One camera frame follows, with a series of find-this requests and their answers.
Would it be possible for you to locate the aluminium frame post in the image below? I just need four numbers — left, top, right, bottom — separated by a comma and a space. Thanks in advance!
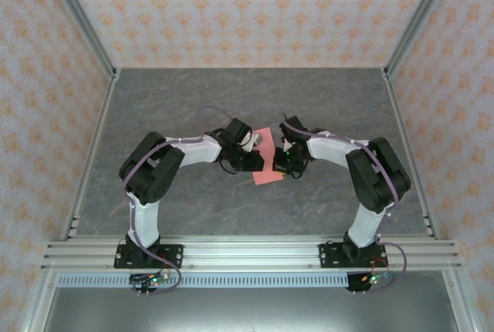
41, 0, 119, 78
381, 0, 460, 78

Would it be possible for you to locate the aluminium frame bar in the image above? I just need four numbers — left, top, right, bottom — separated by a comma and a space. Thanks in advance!
442, 269, 478, 332
21, 269, 59, 332

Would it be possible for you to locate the grey metal sheet shelf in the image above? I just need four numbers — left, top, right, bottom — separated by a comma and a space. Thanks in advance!
42, 287, 460, 332

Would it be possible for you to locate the aluminium table edge rail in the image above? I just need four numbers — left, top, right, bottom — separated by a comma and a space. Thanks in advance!
381, 68, 441, 240
59, 69, 121, 242

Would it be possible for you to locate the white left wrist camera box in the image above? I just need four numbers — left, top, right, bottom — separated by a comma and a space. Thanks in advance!
243, 133, 266, 152

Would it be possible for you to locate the aluminium mounting rail beam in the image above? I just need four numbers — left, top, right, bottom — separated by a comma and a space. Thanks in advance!
40, 235, 463, 271

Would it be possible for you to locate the grey slotted cable duct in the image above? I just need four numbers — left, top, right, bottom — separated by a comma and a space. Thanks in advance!
56, 274, 350, 289

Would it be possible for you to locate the pink square paper sheet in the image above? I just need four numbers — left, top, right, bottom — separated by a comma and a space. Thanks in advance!
252, 126, 285, 186

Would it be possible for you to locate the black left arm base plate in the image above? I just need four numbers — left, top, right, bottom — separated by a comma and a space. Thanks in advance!
113, 244, 184, 270

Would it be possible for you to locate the thin black right gripper cable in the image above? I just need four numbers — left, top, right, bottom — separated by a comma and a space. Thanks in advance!
289, 161, 310, 181

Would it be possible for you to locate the thin black left gripper cable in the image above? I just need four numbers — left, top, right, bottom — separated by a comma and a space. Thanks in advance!
218, 156, 242, 175

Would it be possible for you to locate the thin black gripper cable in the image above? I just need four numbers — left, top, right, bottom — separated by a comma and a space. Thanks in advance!
289, 161, 310, 181
218, 156, 242, 175

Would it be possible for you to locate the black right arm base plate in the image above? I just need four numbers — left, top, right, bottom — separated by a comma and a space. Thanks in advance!
319, 242, 389, 269

